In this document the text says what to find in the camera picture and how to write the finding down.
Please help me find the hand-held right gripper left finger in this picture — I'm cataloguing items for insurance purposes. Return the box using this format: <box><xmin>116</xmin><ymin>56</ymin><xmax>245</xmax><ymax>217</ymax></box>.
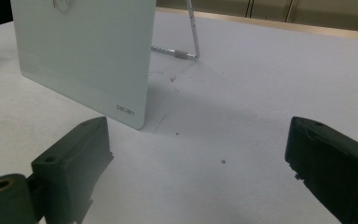
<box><xmin>31</xmin><ymin>116</ymin><xmax>115</xmax><ymax>224</ymax></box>

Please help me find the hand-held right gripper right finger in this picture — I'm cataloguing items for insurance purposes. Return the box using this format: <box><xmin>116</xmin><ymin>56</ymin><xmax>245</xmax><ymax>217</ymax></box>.
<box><xmin>284</xmin><ymin>116</ymin><xmax>358</xmax><ymax>224</ymax></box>

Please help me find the white glass whiteboard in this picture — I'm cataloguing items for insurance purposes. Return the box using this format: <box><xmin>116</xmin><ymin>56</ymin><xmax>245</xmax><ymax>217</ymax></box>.
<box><xmin>9</xmin><ymin>0</ymin><xmax>158</xmax><ymax>131</ymax></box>

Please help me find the wooden table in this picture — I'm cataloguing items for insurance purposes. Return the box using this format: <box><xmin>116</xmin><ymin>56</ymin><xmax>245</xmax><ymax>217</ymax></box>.
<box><xmin>156</xmin><ymin>7</ymin><xmax>358</xmax><ymax>42</ymax></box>

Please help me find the metal whiteboard stand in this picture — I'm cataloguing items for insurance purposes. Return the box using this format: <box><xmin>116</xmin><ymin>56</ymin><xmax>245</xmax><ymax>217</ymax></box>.
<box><xmin>151</xmin><ymin>0</ymin><xmax>200</xmax><ymax>61</ymax></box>

